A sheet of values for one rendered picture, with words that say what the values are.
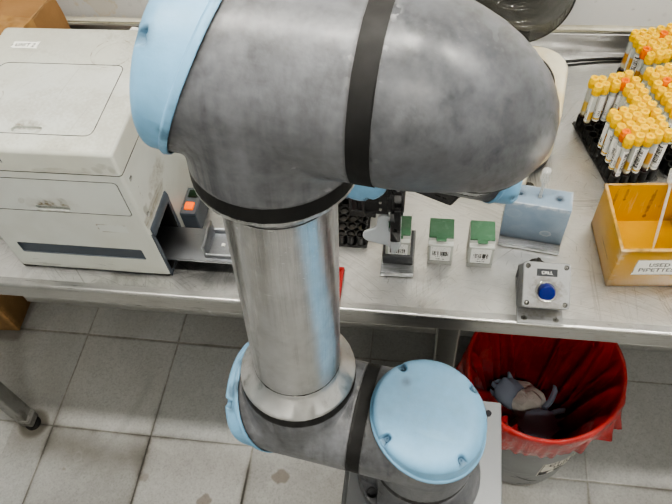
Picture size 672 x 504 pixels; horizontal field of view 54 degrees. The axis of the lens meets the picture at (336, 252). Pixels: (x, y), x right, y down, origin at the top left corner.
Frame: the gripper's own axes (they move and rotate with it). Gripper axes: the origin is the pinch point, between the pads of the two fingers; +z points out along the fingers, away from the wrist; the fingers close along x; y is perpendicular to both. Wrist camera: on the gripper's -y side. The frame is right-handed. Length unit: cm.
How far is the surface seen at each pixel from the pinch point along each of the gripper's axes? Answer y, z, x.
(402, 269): -0.9, 4.7, 3.7
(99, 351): 94, 94, -18
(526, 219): -20.4, -0.2, -4.3
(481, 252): -13.4, 1.8, 1.4
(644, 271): -38.1, 1.7, 3.3
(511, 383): -28, 71, -8
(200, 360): 61, 94, -18
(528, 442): -28, 51, 14
